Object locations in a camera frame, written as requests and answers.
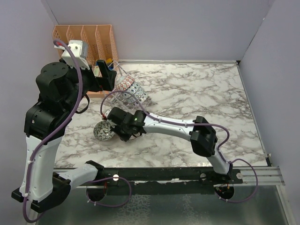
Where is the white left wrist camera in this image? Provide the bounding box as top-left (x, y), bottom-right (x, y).
top-left (54, 40), bottom-right (90, 70)

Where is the white diamond patterned bowl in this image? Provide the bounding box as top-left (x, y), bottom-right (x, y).
top-left (134, 92), bottom-right (148, 106)

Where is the aluminium side rail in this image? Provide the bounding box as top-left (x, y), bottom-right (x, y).
top-left (236, 166), bottom-right (285, 186)

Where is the white wire dish rack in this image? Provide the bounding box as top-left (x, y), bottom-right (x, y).
top-left (103, 61), bottom-right (152, 114)

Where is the white petal patterned bowl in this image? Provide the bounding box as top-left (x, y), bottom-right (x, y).
top-left (131, 88), bottom-right (145, 103)

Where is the black leaf patterned bowl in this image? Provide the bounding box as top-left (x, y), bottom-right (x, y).
top-left (93, 120), bottom-right (115, 141)

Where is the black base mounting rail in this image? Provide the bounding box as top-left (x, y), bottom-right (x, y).
top-left (84, 167), bottom-right (243, 195)

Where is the red patterned bowl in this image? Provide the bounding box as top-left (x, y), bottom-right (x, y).
top-left (116, 75), bottom-right (135, 91)

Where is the blue floral patterned bowl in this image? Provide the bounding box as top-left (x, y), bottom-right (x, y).
top-left (127, 84), bottom-right (144, 99)

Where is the blue triangle patterned bowl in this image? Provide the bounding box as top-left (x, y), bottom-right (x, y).
top-left (123, 82), bottom-right (140, 98)

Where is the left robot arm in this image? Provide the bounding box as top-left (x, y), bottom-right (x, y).
top-left (12, 60), bottom-right (117, 213)

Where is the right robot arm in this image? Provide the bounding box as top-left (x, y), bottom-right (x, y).
top-left (106, 107), bottom-right (233, 183)

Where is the orange plastic file organizer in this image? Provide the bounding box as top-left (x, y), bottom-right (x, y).
top-left (52, 24), bottom-right (119, 98)

